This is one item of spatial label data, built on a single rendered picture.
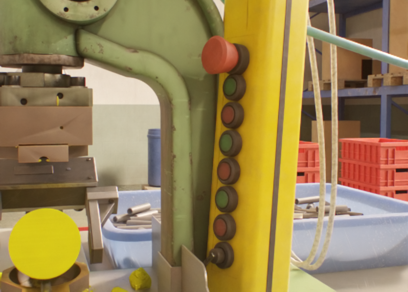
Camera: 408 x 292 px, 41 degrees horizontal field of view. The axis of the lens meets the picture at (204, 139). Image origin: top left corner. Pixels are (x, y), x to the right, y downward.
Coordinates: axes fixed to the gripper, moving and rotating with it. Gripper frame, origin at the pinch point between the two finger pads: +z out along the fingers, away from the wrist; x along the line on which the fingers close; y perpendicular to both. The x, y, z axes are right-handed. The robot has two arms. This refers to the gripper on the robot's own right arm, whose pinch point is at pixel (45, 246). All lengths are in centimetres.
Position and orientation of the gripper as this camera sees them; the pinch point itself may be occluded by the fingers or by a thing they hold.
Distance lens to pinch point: 65.7
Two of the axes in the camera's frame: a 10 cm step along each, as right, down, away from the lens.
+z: 2.3, 6.0, -7.7
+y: -1.6, 8.0, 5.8
